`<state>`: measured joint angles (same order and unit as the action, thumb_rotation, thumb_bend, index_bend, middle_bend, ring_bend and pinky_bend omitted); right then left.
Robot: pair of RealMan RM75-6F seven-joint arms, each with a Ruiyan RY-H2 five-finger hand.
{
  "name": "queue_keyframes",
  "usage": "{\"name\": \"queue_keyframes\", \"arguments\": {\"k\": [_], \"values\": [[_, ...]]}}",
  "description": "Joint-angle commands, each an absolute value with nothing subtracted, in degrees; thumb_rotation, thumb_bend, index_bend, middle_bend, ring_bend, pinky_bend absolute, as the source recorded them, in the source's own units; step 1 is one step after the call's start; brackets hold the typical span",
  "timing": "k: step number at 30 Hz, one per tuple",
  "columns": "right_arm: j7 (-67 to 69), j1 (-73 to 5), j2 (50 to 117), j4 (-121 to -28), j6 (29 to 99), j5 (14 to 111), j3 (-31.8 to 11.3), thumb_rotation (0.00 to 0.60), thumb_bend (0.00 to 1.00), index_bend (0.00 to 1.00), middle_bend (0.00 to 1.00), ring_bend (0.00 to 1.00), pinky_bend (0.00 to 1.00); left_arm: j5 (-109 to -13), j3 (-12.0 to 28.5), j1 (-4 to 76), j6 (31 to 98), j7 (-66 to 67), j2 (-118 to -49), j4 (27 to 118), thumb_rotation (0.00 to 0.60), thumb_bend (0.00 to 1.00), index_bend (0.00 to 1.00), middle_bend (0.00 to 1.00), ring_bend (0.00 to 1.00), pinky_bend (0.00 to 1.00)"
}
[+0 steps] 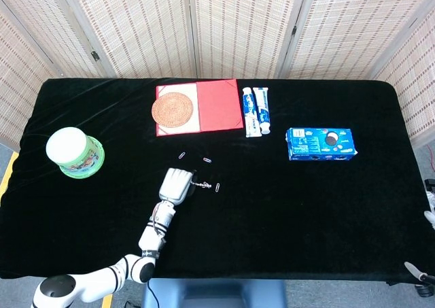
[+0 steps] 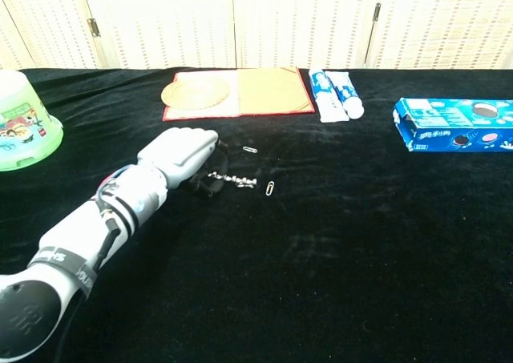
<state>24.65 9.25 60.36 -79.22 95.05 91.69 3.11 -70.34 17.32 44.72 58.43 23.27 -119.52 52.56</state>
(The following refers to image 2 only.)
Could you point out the red-edged beige place mat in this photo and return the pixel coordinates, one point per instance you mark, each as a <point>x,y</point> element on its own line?
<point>268,94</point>

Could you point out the black velvet table cloth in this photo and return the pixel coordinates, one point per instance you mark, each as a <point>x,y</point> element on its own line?
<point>320,259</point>

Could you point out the dark screen hinge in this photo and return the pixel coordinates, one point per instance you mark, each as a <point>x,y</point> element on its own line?
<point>377,12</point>

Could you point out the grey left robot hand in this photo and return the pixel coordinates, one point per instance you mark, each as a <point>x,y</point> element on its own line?
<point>180,150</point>

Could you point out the blue Oreo cookie box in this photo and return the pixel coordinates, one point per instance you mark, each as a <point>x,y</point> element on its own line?
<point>445,122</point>

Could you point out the white folding screen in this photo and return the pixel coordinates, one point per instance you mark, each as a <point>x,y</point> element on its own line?
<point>280,18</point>

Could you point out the round woven straw coaster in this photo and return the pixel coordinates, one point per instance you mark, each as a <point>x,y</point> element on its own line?
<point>192,95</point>

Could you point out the green plastic toy bucket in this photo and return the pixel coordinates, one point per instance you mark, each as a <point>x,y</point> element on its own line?
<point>24,130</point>

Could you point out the blue white round-capped tube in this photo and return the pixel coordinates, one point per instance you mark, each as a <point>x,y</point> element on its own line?
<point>349,96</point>

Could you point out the silver magnetic bar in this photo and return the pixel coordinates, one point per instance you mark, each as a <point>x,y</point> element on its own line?
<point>226,177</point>

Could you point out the blue white toothpaste tube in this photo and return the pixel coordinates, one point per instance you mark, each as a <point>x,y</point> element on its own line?
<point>323,92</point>

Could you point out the brass screen hinge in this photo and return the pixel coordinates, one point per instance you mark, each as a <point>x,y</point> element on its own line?
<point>94,27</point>

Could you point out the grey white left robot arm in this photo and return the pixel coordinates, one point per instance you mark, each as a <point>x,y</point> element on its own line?
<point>80,235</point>

